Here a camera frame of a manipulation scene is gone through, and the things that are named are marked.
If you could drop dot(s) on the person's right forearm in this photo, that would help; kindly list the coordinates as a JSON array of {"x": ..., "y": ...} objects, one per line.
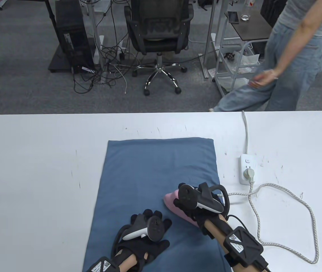
[{"x": 216, "y": 229}]

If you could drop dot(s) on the brown side table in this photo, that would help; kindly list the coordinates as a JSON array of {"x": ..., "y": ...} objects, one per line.
[{"x": 248, "y": 28}]

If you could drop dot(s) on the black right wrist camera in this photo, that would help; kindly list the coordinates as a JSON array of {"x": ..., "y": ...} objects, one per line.
[{"x": 241, "y": 245}]

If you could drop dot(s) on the black computer tower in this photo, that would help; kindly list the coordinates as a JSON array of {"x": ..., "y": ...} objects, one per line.
[
  {"x": 73, "y": 34},
  {"x": 268, "y": 8}
]

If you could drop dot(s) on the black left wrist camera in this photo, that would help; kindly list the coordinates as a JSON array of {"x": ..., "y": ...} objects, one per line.
[{"x": 101, "y": 266}]

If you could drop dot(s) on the white rolling cart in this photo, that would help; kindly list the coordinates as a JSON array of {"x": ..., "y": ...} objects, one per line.
[{"x": 219, "y": 85}]

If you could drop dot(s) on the clear water bottle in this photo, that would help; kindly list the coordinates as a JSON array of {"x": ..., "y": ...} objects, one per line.
[{"x": 245, "y": 15}]

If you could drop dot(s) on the white plastic bag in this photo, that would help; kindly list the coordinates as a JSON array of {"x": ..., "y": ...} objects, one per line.
[{"x": 243, "y": 61}]

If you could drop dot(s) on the black white controller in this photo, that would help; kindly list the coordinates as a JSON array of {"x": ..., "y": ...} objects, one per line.
[
  {"x": 206, "y": 199},
  {"x": 156, "y": 228}
]

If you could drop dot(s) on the person's left forearm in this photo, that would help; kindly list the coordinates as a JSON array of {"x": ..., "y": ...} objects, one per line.
[{"x": 128, "y": 263}]

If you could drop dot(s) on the person's left hand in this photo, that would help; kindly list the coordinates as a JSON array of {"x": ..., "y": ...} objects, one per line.
[{"x": 149, "y": 249}]

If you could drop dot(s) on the white floor power strip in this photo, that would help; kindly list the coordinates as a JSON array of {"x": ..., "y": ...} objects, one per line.
[{"x": 122, "y": 53}]

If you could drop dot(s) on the black mesh office chair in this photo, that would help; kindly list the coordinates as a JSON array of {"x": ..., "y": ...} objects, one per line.
[{"x": 158, "y": 28}]

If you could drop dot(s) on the white table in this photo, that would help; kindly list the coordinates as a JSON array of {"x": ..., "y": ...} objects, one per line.
[{"x": 36, "y": 184}]

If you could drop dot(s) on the pink electric iron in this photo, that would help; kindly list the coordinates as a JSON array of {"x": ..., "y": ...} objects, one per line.
[{"x": 171, "y": 199}]

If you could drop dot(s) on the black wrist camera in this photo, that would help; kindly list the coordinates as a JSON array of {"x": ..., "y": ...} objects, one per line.
[
  {"x": 241, "y": 245},
  {"x": 101, "y": 266}
]

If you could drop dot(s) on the black white right controller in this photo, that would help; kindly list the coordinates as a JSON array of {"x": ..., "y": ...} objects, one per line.
[{"x": 206, "y": 199}]

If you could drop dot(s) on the person's right hand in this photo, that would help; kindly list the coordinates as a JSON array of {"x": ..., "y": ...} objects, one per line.
[{"x": 197, "y": 215}]

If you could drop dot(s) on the black white left controller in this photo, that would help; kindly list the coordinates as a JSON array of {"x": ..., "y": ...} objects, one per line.
[{"x": 156, "y": 228}]

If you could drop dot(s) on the white metal frame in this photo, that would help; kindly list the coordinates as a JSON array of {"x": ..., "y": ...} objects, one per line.
[{"x": 100, "y": 56}]

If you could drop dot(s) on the blue pillowcase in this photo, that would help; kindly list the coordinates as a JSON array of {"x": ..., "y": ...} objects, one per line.
[{"x": 155, "y": 170}]

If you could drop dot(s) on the dark smartphone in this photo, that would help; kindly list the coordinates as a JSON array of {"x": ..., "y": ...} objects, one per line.
[{"x": 233, "y": 17}]

